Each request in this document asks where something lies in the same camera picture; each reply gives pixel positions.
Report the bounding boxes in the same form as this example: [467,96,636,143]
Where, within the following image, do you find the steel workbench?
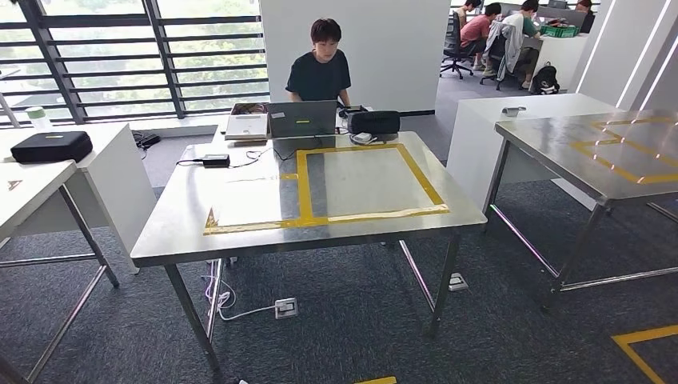
[130,131,489,374]

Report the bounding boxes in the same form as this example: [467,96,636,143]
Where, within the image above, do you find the black hard case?
[346,110,401,136]
[10,131,94,165]

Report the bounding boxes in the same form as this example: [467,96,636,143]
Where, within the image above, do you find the grey open laptop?
[266,100,339,140]

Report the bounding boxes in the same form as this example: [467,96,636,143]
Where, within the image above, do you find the white closed laptop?
[224,114,270,142]

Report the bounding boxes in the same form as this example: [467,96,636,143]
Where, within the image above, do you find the person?
[516,0,542,90]
[285,18,353,107]
[574,0,597,34]
[459,2,503,71]
[455,0,483,27]

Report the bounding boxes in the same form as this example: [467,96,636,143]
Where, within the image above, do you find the black office chair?
[441,13,477,81]
[479,21,525,91]

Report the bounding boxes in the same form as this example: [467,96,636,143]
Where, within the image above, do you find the pale jacket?
[485,13,526,82]

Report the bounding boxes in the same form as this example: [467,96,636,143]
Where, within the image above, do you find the black backpack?
[530,62,561,97]

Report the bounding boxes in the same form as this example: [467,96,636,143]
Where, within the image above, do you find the green plastic crate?
[540,23,580,39]

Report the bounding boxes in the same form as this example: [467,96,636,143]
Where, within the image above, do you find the dark window railing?
[0,0,271,127]

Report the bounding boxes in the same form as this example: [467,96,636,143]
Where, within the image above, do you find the white table with steel legs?
[0,160,121,384]

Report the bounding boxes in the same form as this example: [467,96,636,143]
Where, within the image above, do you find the translucent bottle with green cap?
[25,106,54,134]

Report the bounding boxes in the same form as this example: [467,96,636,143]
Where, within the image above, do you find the yellow tape outline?
[569,116,678,186]

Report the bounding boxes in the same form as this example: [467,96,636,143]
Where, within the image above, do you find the box of cables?
[230,102,269,117]

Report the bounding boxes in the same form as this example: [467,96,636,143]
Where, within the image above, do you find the white cable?
[202,259,277,322]

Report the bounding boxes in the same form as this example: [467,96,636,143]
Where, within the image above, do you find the black adapter cable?
[176,142,301,170]

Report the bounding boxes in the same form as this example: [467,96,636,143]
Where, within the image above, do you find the black cable pile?
[132,130,162,150]

